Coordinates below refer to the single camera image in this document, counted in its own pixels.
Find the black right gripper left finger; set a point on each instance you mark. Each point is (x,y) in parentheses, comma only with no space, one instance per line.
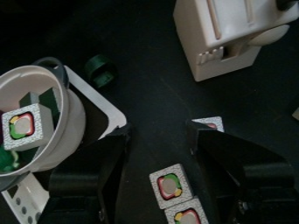
(99,163)

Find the white toy cooking pot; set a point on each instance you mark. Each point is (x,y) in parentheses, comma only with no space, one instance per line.
(58,122)

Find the dark green sushi piece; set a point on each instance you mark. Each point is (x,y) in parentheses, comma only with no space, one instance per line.
(45,100)

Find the green toy vegetable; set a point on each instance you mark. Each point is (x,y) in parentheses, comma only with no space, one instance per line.
(9,162)

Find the white toy toaster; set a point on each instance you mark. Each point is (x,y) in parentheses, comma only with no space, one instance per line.
(226,32)

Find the dark green toy seaweed roll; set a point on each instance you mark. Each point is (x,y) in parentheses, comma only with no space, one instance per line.
(101,71)

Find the white toy stove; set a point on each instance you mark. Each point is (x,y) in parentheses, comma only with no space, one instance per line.
(98,113)

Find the white sushi piece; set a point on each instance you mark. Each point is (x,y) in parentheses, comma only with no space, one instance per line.
(170,185)
(213,122)
(27,127)
(188,215)

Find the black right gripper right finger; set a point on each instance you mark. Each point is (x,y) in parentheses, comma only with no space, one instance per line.
(230,157)

